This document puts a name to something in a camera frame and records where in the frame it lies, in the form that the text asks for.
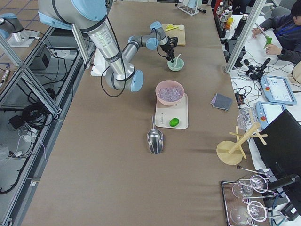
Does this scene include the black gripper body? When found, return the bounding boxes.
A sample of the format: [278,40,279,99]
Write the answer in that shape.
[160,36,178,54]

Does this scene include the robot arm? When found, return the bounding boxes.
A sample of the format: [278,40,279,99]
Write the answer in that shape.
[38,0,143,92]
[123,21,178,64]

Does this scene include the mint green bowl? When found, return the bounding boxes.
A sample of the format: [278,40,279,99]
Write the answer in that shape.
[167,58,184,72]

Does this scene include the yellow measuring spoon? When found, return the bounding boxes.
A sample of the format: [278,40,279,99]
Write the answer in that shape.
[165,24,179,31]

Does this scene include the pink bowl of ice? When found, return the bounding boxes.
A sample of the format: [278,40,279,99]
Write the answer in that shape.
[155,80,185,106]

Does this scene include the metal ice scoop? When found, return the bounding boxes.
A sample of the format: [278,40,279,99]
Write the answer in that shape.
[147,115,164,154]

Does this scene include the wooden cutting board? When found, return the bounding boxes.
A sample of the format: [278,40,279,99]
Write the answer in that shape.
[162,24,186,46]

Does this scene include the cream rectangular tray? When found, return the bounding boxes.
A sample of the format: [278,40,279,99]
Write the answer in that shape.
[155,94,189,129]

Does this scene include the green lime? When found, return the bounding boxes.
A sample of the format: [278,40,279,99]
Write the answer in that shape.
[169,117,180,128]

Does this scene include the grey purple folded cloth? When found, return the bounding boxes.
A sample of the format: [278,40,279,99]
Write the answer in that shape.
[211,93,233,111]

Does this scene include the clear glass mug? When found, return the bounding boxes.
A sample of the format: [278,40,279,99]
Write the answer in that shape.
[237,107,258,131]

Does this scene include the blue teach pendant lower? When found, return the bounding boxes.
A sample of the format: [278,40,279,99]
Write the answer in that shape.
[255,101,286,128]

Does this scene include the blue teach pendant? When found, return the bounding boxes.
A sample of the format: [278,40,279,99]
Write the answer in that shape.
[260,75,297,106]
[255,101,286,128]

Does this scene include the blue teach pendant upper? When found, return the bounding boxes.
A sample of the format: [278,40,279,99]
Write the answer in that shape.
[260,75,297,106]

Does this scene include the wooden cup rack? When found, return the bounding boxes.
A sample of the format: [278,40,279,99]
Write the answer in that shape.
[216,122,268,166]

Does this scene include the seated person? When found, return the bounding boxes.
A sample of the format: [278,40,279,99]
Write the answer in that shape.
[252,0,301,64]

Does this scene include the black monitor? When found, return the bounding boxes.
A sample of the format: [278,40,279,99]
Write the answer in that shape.
[253,110,301,179]

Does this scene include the wine glass upper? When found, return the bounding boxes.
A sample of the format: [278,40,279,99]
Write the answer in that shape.
[232,174,268,198]

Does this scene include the wine glass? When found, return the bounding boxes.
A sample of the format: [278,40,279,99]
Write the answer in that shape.
[232,174,268,198]
[230,201,267,226]

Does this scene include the wine glass lower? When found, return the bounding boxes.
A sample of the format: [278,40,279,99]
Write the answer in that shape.
[230,201,267,226]

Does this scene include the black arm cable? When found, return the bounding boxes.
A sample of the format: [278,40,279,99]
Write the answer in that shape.
[151,27,170,58]
[100,14,125,97]

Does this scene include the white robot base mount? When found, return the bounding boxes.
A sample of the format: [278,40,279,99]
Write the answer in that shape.
[90,49,109,77]

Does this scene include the wire glass rack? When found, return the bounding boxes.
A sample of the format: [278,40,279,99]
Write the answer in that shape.
[221,172,282,226]

